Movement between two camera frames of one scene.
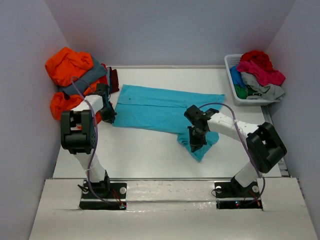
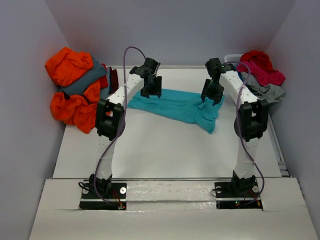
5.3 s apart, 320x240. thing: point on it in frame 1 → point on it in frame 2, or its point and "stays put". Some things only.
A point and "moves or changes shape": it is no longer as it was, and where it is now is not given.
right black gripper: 196,144 → 206,92
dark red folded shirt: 113,80 stays put
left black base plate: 104,195 stays put
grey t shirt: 269,92 stays put
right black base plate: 230,195 stays put
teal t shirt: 161,109 moves or changes shape
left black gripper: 110,117 → 155,91
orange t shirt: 62,67 stays put
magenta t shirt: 267,76 stays put
